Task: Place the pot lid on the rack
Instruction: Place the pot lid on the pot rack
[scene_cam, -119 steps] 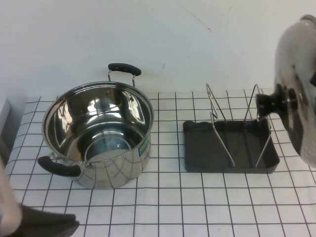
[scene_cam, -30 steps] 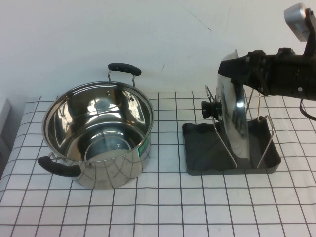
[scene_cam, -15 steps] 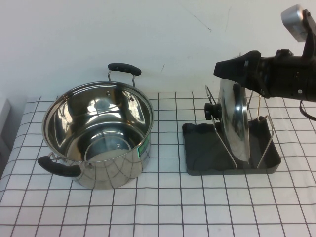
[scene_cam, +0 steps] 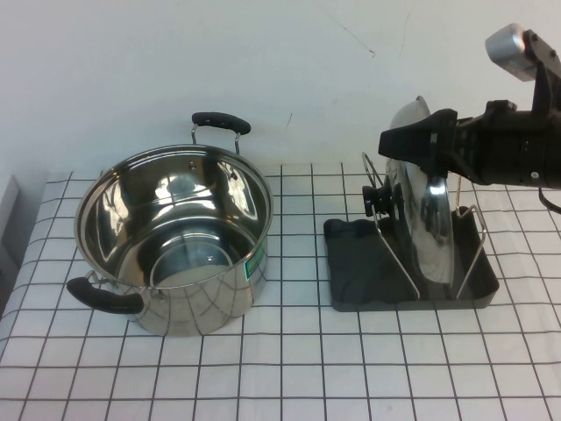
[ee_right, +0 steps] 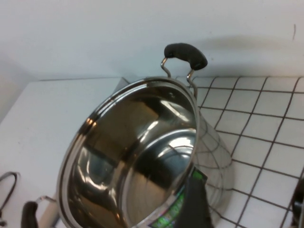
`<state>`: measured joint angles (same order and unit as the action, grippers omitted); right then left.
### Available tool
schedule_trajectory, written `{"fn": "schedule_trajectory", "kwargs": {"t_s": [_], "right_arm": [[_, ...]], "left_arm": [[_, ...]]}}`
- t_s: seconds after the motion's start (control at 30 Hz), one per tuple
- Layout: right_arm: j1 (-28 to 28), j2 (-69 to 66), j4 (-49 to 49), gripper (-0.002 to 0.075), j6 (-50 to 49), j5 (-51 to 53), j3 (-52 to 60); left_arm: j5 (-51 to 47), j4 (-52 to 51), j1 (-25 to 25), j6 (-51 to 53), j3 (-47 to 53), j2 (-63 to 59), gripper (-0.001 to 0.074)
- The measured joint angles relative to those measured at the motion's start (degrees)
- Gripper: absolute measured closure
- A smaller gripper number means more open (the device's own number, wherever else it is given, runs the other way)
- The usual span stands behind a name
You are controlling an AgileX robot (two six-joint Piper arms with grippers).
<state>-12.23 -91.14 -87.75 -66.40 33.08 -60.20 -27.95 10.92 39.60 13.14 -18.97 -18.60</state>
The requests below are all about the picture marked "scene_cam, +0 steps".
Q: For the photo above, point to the grey panel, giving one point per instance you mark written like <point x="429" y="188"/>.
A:
<point x="13" y="223"/>

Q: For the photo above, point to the stainless steel lid black knob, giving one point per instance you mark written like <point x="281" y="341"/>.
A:
<point x="434" y="228"/>

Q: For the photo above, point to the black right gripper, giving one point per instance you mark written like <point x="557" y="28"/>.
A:
<point x="504" y="149"/>

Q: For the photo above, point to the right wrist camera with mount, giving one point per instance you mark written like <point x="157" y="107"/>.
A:
<point x="508" y="50"/>

